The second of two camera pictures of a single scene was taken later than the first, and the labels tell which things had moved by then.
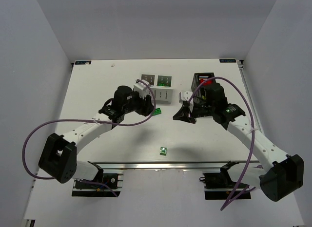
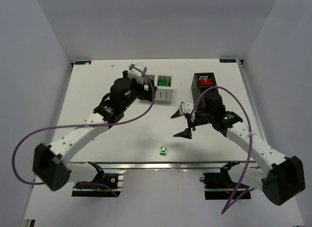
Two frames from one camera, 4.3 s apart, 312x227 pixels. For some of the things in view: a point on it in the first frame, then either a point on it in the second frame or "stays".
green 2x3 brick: x=157 y=111 → x=162 y=83
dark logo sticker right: x=227 y=61 stays
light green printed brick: x=163 y=151 stays
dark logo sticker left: x=82 y=62 stays
